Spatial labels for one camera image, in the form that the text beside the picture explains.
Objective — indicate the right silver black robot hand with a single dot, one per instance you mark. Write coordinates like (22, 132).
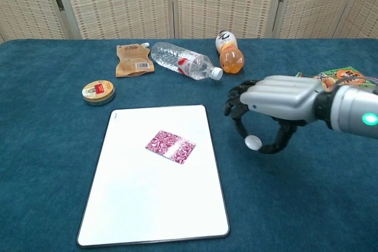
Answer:
(283, 95)

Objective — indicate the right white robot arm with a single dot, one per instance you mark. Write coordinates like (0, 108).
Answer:
(348, 110)

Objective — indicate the white rectangular board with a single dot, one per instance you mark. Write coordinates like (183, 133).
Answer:
(147, 199)

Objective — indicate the orange drink bottle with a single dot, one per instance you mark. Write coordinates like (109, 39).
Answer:
(231, 58)

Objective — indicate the green snack bag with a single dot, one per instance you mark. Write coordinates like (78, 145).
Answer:
(345, 76)

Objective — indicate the clear plastic water bottle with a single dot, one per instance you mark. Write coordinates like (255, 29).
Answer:
(183, 60)

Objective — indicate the brown spout pouch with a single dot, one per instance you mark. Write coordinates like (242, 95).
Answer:
(131, 60)

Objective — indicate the round gold tin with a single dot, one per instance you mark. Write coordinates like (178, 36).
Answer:
(99, 92)

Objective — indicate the woven folding screen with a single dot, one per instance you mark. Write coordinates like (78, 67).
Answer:
(124, 1)

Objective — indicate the teal table cloth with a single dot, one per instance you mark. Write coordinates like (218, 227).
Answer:
(44, 145)

